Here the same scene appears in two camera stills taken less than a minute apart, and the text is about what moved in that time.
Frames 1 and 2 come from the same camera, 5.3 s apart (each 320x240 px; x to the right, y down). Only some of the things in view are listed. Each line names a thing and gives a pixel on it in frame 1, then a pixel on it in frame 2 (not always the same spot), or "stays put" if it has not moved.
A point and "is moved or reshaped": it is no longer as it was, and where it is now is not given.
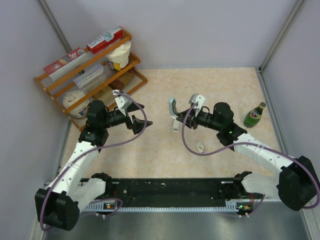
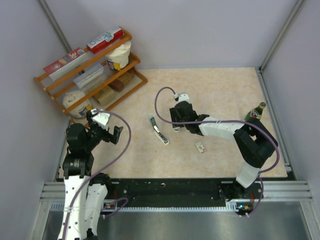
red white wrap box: (60, 68) stays put
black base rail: (171, 190) stays put
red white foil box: (110, 36) stays put
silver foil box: (92, 73) stays put
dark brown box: (116, 84) stays put
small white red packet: (200, 147) stays put
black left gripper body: (128, 122) to (99, 134)
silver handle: (173, 108) is moved or reshaped
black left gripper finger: (138, 124) to (114, 138)
